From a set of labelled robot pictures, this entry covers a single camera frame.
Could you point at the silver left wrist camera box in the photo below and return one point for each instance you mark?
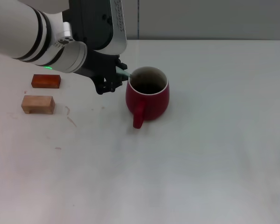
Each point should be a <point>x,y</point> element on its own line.
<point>102,23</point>

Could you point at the red ceramic cup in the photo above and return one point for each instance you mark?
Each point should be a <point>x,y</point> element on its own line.
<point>151,105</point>

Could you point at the reddish brown wooden block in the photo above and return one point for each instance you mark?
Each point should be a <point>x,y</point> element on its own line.
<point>46,81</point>

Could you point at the light wooden block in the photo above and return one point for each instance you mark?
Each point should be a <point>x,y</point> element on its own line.
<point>37,103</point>

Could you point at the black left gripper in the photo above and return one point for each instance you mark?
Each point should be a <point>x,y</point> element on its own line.
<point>100,67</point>

